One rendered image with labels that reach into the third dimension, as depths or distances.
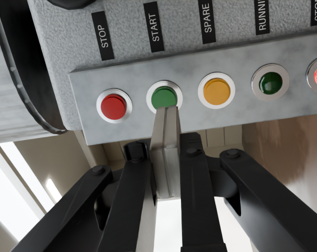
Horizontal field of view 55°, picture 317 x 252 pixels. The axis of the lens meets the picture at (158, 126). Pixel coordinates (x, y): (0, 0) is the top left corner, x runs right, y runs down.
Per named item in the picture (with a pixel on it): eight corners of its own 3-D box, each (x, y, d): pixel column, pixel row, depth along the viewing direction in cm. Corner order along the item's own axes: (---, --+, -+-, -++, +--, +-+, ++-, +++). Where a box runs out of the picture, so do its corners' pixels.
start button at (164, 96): (175, 83, 30) (149, 87, 30) (175, 85, 29) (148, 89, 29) (179, 108, 31) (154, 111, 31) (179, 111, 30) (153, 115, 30)
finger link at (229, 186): (181, 176, 13) (250, 168, 13) (179, 133, 18) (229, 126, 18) (185, 204, 14) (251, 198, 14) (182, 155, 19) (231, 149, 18)
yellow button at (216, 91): (228, 75, 29) (201, 79, 29) (229, 77, 28) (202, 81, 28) (230, 100, 30) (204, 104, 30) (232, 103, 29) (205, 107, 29)
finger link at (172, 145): (163, 147, 15) (179, 145, 15) (167, 105, 21) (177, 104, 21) (172, 199, 16) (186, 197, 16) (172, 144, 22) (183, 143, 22)
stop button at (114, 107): (124, 90, 30) (99, 94, 30) (123, 93, 29) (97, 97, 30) (130, 115, 31) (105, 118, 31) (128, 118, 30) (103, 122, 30)
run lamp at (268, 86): (279, 67, 29) (254, 71, 29) (284, 69, 28) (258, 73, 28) (280, 91, 30) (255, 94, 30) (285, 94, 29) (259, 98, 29)
